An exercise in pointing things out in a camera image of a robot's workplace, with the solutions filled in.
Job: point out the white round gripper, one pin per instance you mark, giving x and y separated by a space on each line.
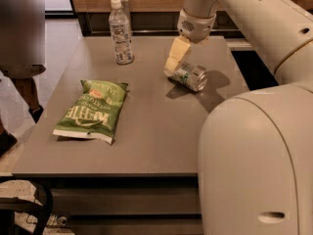
198 28

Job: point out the silver green 7up can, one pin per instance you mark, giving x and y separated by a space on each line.
192 77

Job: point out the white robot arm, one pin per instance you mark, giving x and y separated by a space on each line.
255 153

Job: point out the clear plastic water bottle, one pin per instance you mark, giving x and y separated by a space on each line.
121 34

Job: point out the green kettle chips bag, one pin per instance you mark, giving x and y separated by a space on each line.
94 115

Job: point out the person in grey shorts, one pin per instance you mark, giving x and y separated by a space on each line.
22 46

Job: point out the black chair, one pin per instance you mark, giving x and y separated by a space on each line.
10 205

